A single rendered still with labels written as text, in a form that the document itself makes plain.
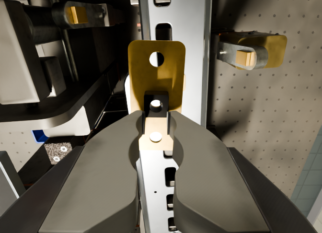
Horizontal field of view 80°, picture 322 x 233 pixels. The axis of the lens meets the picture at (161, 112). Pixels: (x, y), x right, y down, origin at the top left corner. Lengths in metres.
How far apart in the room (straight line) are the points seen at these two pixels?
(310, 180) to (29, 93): 2.49
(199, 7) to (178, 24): 0.05
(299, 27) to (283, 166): 0.63
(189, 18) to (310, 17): 0.55
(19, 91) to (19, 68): 0.03
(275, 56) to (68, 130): 0.42
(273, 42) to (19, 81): 0.40
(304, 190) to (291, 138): 1.61
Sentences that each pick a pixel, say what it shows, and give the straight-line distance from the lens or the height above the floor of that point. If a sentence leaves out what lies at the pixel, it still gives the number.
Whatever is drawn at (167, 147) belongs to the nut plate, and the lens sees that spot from 0.16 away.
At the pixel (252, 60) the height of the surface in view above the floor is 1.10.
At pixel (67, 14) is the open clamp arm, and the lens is 0.33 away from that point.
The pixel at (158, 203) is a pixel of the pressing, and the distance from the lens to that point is 0.65.
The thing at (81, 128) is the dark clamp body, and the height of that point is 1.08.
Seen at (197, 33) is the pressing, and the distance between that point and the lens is 0.42.
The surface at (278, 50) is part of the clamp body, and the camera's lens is 0.43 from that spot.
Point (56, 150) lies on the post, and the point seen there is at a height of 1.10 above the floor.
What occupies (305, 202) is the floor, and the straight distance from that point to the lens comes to 2.78.
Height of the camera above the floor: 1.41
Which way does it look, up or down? 64 degrees down
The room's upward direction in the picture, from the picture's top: 176 degrees clockwise
